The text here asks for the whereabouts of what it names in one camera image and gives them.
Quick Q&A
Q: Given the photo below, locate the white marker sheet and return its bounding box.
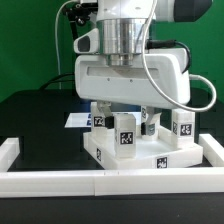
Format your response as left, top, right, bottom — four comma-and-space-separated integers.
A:
65, 113, 91, 128

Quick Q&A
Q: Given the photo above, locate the white cable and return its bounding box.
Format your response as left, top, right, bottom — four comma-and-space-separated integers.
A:
54, 0, 78, 78

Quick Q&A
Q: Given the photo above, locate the black cable bundle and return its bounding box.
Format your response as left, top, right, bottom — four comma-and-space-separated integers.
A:
39, 71, 76, 92

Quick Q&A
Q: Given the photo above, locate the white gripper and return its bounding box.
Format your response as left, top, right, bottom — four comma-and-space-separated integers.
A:
74, 29, 190, 137

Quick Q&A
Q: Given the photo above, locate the white square table top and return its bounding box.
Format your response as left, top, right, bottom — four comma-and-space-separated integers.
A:
83, 126, 203, 170

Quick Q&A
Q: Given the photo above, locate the white U-shaped fence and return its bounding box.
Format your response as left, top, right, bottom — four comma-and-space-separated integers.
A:
0, 138, 224, 198

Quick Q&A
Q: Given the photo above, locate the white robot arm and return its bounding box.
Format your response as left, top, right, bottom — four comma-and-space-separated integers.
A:
74, 0, 213, 129

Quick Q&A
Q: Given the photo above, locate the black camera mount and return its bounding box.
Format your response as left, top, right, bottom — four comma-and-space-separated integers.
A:
62, 3, 98, 26

